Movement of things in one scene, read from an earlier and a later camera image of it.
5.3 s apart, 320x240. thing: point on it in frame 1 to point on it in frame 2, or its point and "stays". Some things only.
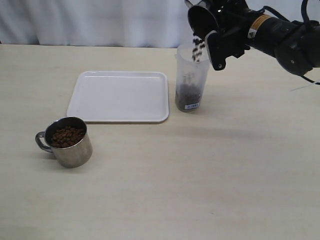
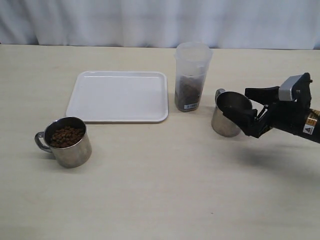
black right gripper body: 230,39 to 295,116
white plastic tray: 120,96 stays
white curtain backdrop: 132,23 stays
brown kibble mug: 66,136 stays
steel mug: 201,20 to 227,101
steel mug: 68,139 stays
